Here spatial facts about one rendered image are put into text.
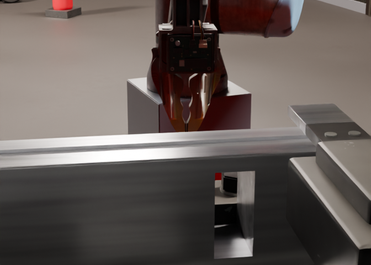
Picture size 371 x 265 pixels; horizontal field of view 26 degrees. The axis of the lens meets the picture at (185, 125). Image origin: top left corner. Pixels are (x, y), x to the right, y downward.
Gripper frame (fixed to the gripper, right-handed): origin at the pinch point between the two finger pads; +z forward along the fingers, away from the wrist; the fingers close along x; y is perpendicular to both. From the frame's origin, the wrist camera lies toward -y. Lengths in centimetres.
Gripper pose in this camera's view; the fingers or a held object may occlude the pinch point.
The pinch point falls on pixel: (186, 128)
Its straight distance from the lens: 106.3
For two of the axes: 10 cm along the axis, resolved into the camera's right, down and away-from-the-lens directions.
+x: 10.0, -0.1, 0.4
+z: 0.0, 9.7, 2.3
